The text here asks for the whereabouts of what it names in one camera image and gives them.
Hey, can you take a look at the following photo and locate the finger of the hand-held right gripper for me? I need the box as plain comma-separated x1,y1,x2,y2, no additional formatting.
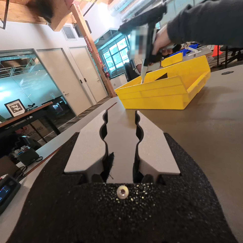
140,60,149,84

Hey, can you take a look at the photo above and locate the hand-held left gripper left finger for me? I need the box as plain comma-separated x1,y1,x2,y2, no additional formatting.
64,110,109,183

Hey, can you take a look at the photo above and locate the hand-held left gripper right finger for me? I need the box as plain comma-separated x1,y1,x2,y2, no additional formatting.
134,110,181,183

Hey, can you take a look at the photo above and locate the large yellow plastic bin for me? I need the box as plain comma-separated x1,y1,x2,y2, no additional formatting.
114,55,211,110

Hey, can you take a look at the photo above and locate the person's right forearm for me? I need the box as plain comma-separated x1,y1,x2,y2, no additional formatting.
167,0,243,46

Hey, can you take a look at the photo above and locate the person's right hand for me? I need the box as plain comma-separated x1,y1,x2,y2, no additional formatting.
152,25,183,56

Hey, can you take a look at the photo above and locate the black office chair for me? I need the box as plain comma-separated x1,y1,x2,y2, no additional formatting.
124,62,140,82

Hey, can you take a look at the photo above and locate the small yellow plastic bin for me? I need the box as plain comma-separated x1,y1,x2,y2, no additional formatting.
161,52,184,68

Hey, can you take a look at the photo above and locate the gridded window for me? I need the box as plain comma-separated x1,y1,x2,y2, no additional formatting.
102,38,132,71

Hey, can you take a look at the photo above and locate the cardboard box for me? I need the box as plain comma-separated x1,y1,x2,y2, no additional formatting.
15,120,56,141

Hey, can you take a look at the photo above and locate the white door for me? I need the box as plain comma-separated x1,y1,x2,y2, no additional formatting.
36,48,94,116
68,46,108,103

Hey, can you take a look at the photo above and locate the blue plastic bin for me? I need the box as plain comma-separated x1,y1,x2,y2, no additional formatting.
169,43,200,57

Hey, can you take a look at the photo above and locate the black charger box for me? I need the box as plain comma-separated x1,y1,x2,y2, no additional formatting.
11,146,43,166

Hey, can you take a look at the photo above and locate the wooden desk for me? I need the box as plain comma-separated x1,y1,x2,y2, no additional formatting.
0,102,61,143

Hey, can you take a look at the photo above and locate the orange traffic cone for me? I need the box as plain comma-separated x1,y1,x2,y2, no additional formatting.
211,45,224,57

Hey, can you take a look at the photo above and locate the framed black-white tag sign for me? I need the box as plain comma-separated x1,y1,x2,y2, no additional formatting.
4,99,27,117

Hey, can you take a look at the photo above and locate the black device with screen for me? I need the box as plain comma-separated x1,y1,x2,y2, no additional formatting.
0,174,22,215

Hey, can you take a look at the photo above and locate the wooden ceiling beam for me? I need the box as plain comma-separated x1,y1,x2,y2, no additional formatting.
0,0,73,32

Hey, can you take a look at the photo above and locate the silver ventilation duct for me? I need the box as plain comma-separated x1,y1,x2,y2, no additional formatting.
108,0,165,21

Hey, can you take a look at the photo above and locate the wooden support post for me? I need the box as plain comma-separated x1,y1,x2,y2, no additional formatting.
70,3,117,98

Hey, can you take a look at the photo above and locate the black wall speaker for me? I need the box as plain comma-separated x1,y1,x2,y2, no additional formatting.
74,20,92,38

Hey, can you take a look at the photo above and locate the white wall vent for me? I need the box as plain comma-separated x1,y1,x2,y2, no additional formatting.
61,25,78,41

